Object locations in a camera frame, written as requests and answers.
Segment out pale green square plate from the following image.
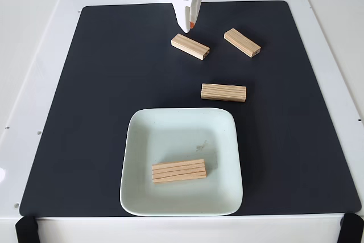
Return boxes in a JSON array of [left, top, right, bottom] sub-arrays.
[[119, 108, 244, 217]]

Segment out black rubber mat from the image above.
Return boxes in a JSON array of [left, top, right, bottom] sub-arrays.
[[19, 0, 362, 217]]

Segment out grooved wooden block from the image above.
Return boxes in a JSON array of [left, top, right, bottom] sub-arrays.
[[171, 33, 211, 61], [151, 159, 208, 184], [200, 83, 247, 103], [224, 28, 262, 59]]

